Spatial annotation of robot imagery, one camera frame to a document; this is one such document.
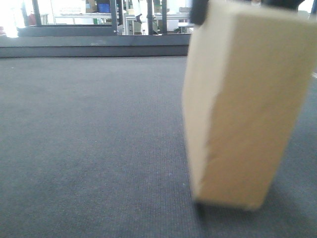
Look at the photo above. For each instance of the dark grey conveyor belt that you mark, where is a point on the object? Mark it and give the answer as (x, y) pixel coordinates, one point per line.
(94, 148)

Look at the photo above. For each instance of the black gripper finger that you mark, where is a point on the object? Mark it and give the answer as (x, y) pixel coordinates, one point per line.
(199, 11)

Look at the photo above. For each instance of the dark conveyor side rail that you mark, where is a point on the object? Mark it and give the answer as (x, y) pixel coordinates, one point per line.
(95, 46)

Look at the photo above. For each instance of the tall brown cardboard box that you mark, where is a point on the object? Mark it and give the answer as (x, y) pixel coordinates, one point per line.
(248, 70)

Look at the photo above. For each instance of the blue background storage bin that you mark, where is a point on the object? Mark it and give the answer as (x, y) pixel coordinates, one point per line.
(103, 7)

